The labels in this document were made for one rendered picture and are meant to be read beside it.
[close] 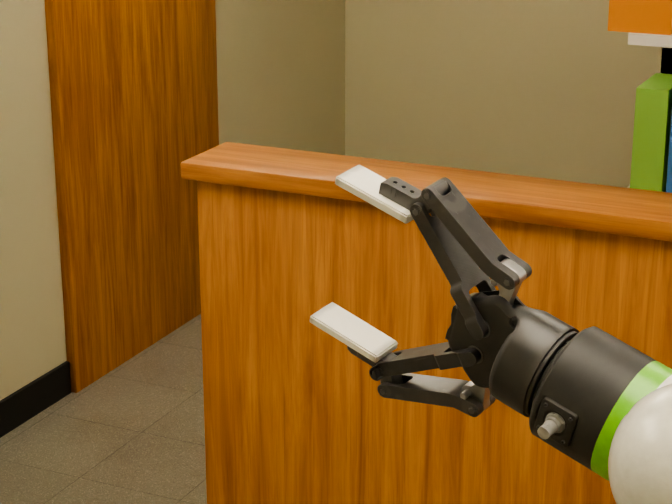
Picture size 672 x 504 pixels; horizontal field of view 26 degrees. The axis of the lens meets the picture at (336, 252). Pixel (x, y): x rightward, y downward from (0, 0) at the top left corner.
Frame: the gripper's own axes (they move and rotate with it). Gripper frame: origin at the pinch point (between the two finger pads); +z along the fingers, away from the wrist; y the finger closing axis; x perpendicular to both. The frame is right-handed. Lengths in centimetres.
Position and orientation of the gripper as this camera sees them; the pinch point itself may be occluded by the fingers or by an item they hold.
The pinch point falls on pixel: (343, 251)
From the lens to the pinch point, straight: 116.2
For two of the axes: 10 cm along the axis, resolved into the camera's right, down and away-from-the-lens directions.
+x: 6.1, -3.7, 7.0
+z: -7.7, -4.6, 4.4
